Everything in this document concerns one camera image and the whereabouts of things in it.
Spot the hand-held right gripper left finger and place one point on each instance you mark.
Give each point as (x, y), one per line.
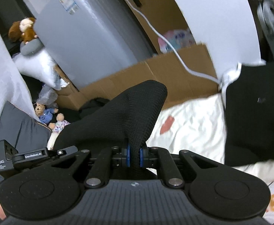
(128, 157)

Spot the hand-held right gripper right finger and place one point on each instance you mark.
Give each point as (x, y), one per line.
(141, 158)

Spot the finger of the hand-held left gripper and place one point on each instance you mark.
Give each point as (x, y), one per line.
(62, 152)

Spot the black skirt with patterned trim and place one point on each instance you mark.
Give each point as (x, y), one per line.
(127, 112)

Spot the doll in floral clothes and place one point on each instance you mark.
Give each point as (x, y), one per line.
(60, 124)

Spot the white clothes hangers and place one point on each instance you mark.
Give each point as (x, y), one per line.
(270, 23)

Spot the grey cushion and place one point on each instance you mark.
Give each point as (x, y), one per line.
(17, 126)

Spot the teddy bear in blue shirt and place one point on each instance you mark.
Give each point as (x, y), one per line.
(45, 116)

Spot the crumpled black garment pile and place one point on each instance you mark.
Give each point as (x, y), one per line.
(92, 107)

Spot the clear plastic bag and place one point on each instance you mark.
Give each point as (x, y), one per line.
(46, 96)

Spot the cream bear printed blanket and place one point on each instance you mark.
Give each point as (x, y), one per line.
(193, 126)

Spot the white curtain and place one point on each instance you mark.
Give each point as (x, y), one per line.
(1, 75)

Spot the white plastic-wrapped pillow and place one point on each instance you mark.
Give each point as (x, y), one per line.
(38, 68)

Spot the brown cardboard sheet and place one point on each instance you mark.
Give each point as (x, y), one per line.
(174, 75)

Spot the grey neck pillow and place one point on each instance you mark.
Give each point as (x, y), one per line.
(30, 48)

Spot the folded black garment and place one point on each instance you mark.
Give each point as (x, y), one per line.
(251, 121)

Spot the grey wrapped washing machine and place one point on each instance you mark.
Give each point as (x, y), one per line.
(92, 35)

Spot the white cloth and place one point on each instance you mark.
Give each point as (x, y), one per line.
(230, 73)

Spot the pink detergent pouch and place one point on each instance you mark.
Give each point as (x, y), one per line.
(179, 37)

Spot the brown plush toy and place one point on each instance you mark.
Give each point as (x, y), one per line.
(25, 28)

